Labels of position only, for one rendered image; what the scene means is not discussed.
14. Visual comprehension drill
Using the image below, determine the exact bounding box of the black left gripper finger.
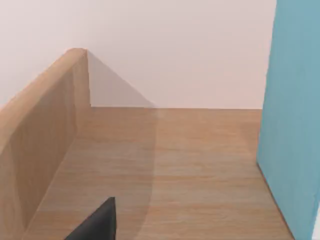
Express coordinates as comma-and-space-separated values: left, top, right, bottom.
64, 196, 118, 240

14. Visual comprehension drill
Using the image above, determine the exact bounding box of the light blue rack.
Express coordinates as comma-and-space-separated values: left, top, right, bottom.
255, 0, 320, 240

